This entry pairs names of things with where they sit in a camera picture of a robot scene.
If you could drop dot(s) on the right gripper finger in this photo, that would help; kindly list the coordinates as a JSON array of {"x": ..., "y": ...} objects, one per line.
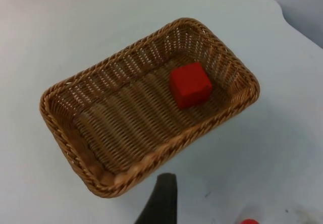
[{"x": 159, "y": 203}]

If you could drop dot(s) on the red cylinder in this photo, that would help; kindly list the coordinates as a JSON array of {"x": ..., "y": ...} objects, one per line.
[{"x": 248, "y": 221}]

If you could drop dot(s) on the red cube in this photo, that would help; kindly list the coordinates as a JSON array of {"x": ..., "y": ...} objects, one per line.
[{"x": 191, "y": 87}]

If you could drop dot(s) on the pale brown wicker basket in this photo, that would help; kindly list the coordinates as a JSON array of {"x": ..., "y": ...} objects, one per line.
[{"x": 121, "y": 123}]

